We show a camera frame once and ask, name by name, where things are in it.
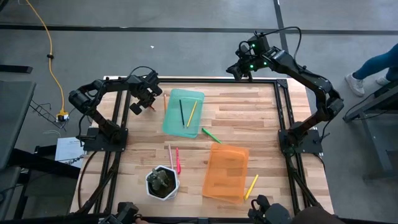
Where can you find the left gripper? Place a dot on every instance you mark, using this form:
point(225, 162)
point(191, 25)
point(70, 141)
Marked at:
point(149, 87)

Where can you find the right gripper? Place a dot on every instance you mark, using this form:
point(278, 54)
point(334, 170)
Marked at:
point(237, 70)

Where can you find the orange pencil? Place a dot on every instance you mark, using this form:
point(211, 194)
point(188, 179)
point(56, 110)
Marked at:
point(165, 104)

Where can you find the teal translucent plastic bin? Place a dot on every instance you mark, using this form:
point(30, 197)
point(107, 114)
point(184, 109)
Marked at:
point(171, 121)

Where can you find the black pencil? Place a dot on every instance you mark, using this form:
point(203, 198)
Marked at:
point(182, 112)

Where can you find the yellow pencil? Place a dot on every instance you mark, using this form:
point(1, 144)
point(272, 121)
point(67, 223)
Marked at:
point(191, 114)

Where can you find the green pen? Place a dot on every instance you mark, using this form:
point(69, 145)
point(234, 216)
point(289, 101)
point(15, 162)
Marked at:
point(211, 135)

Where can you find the light pink pen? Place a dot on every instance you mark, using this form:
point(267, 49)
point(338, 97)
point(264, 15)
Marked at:
point(170, 157)

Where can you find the magenta pen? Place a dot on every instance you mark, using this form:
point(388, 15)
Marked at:
point(178, 160)

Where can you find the yellow pen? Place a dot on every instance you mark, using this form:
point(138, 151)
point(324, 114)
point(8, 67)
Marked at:
point(251, 187)

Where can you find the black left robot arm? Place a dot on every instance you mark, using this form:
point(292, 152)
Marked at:
point(96, 116)

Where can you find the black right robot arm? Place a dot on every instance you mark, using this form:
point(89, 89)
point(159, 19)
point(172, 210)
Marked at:
point(311, 79)

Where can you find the yellow power outlet box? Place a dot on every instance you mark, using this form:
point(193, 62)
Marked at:
point(62, 116)

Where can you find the green succulent plant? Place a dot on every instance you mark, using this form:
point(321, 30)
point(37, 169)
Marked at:
point(157, 179)

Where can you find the white hexagonal planter pot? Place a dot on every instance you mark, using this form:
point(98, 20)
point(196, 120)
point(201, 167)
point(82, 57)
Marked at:
point(178, 183)

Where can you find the orange translucent plastic bin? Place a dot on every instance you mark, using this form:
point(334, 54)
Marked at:
point(225, 174)

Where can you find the white paper sheet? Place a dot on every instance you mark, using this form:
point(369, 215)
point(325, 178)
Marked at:
point(66, 152)

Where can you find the person's hand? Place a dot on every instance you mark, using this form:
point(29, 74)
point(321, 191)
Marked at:
point(142, 221)

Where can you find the black floor bar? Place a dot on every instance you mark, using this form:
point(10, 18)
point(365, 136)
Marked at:
point(15, 68)

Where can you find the person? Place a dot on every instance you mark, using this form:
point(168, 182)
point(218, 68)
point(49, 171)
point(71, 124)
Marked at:
point(373, 65)

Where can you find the black desk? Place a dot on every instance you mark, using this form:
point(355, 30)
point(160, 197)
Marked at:
point(15, 118)

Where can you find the dark workstation desk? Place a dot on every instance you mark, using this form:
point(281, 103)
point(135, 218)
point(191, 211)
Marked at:
point(382, 130)

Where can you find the black aluminium table frame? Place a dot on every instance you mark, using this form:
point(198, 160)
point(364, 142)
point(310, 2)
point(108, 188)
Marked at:
point(202, 81)

